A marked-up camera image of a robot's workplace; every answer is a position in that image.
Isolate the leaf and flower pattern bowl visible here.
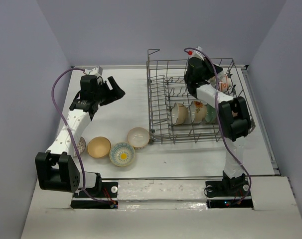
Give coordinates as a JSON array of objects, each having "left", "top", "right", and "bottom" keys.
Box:
[{"left": 208, "top": 76, "right": 220, "bottom": 88}]

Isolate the mint green bowl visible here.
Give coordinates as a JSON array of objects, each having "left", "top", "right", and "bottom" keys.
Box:
[{"left": 204, "top": 104, "right": 217, "bottom": 123}]

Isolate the small patterned bowl under arm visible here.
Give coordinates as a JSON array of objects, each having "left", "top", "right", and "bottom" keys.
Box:
[{"left": 77, "top": 137, "right": 86, "bottom": 155}]

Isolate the teal bowl with yellow centre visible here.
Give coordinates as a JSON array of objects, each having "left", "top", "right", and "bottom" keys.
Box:
[{"left": 109, "top": 142, "right": 136, "bottom": 167}]

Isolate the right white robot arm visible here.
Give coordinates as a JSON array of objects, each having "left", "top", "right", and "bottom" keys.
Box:
[{"left": 184, "top": 56, "right": 252, "bottom": 198}]

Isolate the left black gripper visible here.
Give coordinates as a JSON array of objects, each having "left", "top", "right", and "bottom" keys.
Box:
[{"left": 93, "top": 77, "right": 125, "bottom": 106}]

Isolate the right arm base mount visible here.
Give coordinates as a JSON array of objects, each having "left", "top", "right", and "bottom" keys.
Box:
[{"left": 203, "top": 179, "right": 254, "bottom": 209}]

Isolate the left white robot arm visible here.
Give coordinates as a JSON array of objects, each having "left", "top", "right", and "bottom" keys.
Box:
[{"left": 35, "top": 75, "right": 125, "bottom": 197}]

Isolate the plain white bowl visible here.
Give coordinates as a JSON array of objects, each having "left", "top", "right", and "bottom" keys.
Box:
[{"left": 190, "top": 101, "right": 207, "bottom": 123}]

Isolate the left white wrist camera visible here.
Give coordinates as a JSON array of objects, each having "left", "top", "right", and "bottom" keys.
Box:
[{"left": 84, "top": 66, "right": 103, "bottom": 77}]

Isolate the tan orange bowl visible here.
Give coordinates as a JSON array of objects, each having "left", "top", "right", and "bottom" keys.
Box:
[{"left": 87, "top": 136, "right": 111, "bottom": 158}]

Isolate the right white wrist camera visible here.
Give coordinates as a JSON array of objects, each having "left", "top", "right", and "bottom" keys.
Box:
[{"left": 186, "top": 46, "right": 205, "bottom": 61}]

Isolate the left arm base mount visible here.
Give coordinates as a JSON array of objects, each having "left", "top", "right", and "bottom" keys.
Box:
[{"left": 70, "top": 173, "right": 119, "bottom": 210}]

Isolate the orange coral pattern bowl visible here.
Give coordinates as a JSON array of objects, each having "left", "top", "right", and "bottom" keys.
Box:
[{"left": 218, "top": 74, "right": 232, "bottom": 93}]

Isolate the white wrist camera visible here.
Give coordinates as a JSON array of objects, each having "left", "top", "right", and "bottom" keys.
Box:
[
  {"left": 84, "top": 66, "right": 103, "bottom": 77},
  {"left": 186, "top": 46, "right": 205, "bottom": 61}
]

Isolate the white bowl with patterned outside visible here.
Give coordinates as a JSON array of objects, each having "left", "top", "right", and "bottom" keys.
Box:
[{"left": 127, "top": 127, "right": 150, "bottom": 149}]

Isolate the grey wire dish rack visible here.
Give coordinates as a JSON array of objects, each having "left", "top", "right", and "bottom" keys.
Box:
[{"left": 146, "top": 48, "right": 256, "bottom": 145}]

